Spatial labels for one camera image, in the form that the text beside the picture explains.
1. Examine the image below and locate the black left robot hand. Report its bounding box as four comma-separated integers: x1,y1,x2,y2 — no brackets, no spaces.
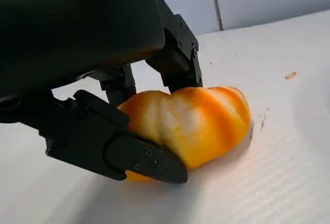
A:
0,0,204,184

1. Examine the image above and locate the orange and white bread roll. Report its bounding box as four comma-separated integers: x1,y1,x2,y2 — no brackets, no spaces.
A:
117,86,255,183

